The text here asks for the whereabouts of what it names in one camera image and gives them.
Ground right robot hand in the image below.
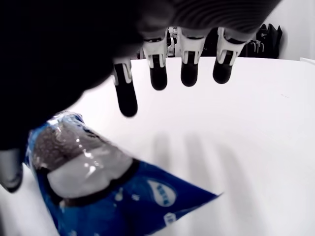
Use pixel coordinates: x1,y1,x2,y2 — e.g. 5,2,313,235
0,0,281,194

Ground blue Oreo cookie package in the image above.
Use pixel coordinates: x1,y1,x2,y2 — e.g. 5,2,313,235
24,111,222,236

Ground leaning folded metal frames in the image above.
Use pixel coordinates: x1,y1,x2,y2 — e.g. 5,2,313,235
246,40,265,58

